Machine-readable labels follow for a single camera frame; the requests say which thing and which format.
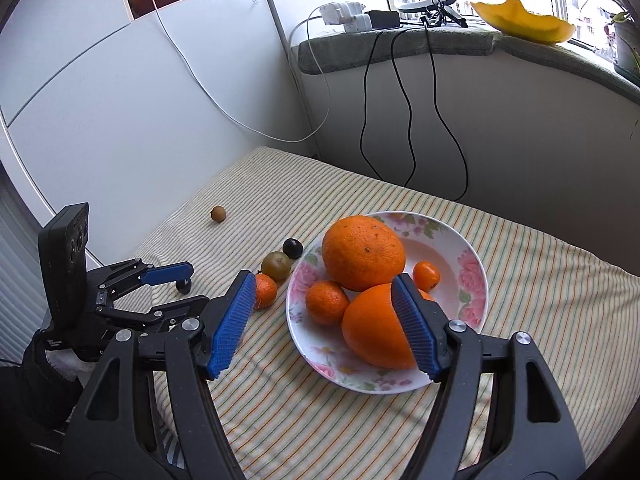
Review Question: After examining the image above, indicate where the black cable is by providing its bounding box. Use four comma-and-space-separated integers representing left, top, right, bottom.
359, 27, 396, 183
390, 27, 418, 187
424, 25, 470, 202

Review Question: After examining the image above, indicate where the white power adapter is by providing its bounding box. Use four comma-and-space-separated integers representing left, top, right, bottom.
319, 2, 365, 25

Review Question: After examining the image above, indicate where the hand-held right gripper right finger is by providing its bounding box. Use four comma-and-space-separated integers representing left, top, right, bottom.
391, 272, 587, 480

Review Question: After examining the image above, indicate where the yellow bowl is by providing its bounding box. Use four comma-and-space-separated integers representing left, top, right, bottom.
470, 0, 577, 46

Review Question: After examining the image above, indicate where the small orange mandarin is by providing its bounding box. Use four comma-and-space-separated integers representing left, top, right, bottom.
413, 261, 441, 292

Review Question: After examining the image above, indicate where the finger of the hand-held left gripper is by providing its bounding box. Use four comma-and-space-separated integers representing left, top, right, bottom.
89, 258, 196, 307
97, 295, 211, 334

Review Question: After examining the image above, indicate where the long white cable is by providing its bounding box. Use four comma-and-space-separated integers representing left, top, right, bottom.
142, 0, 333, 143

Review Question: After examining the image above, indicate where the oval large orange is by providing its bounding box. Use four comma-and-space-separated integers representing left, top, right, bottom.
341, 283, 436, 371

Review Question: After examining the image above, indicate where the grey ribbed panel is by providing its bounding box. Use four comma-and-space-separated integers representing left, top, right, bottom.
0, 165, 56, 331

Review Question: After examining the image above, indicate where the striped table cloth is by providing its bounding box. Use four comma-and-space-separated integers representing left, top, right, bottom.
131, 146, 640, 480

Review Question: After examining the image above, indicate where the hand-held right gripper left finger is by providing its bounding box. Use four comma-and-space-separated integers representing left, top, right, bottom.
59, 269, 258, 480

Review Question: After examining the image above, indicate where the person's left hand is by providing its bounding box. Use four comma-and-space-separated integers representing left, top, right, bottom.
45, 350, 95, 377

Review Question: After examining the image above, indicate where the grey window sill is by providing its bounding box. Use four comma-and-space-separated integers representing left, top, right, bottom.
495, 35, 640, 98

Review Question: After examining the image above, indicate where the potted green plant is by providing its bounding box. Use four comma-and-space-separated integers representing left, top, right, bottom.
580, 0, 640, 83

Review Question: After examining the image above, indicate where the black adapter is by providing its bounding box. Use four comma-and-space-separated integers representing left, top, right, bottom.
364, 10, 402, 30

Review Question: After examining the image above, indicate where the short white cable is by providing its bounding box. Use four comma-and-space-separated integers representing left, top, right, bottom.
289, 7, 323, 53

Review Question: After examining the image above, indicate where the round large orange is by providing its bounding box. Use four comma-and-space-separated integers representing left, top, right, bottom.
321, 215, 406, 292

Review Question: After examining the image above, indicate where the floral white plate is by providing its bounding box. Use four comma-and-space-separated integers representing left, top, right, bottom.
286, 211, 489, 396

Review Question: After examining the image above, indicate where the green brown plum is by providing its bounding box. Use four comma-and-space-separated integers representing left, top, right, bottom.
261, 251, 293, 282

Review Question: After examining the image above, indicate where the black ring light mount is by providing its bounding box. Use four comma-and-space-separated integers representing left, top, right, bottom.
419, 2, 469, 28

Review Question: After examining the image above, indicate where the grey sill cover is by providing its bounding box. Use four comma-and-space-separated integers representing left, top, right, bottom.
291, 27, 501, 75

